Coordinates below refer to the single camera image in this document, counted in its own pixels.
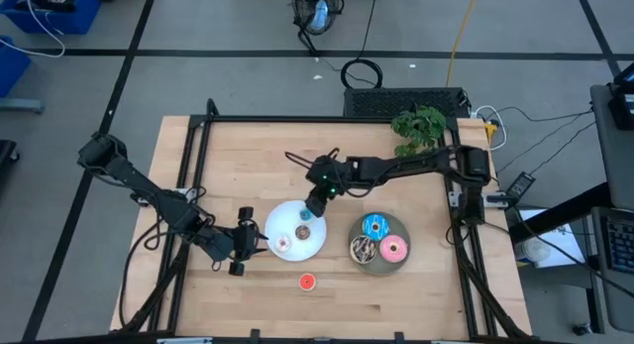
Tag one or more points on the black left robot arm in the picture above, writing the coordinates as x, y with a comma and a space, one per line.
143, 185

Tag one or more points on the white round plate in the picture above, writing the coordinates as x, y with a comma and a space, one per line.
277, 225

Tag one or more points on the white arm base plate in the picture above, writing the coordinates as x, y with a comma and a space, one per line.
184, 192
500, 200

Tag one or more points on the large blue frosted donut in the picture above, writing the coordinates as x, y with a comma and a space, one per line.
367, 230

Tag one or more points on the small blue storage bin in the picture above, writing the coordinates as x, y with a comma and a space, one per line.
11, 66

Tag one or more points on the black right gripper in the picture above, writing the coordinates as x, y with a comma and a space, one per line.
324, 183

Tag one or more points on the large blue storage bin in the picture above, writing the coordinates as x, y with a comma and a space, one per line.
54, 14

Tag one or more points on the white paper sheet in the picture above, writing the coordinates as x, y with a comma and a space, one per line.
569, 245

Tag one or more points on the black power adapter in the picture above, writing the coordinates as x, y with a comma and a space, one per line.
520, 184

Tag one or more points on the black floor fan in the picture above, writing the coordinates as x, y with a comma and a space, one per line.
317, 14

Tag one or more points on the black keyboard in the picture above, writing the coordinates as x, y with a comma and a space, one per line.
621, 245

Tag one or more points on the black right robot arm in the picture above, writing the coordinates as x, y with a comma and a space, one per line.
396, 165

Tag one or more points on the grey desk with monitor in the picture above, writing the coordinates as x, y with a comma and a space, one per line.
614, 160

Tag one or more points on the green potted plant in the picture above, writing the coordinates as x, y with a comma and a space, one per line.
418, 128

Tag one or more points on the small red sugar donut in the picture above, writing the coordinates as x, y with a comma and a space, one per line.
303, 282

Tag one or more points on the grey metal foot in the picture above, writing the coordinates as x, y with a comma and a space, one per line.
20, 106

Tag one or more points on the large pink frosted donut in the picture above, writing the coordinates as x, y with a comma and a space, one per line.
385, 250

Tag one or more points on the grey desk with keyboard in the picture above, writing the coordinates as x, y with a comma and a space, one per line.
599, 294

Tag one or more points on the black desk monitor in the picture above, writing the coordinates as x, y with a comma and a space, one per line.
623, 103

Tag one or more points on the silver nameplate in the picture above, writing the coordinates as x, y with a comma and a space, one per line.
184, 340

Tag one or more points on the small chocolate donut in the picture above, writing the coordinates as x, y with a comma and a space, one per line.
298, 232

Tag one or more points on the black aluminium table frame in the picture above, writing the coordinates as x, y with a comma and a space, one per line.
322, 119

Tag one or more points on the black floor beam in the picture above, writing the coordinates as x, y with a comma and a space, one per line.
569, 210

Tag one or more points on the grey round plate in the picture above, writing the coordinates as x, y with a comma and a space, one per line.
379, 270

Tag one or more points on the black computer tower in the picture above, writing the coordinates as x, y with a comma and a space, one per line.
406, 102

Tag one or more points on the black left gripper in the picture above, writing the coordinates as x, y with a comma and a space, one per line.
238, 242

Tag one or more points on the large chocolate drizzled donut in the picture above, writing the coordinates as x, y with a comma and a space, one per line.
355, 250

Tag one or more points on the black chair base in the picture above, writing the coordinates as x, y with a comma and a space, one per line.
7, 153

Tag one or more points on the small pink-white donut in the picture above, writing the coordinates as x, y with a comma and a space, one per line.
279, 243

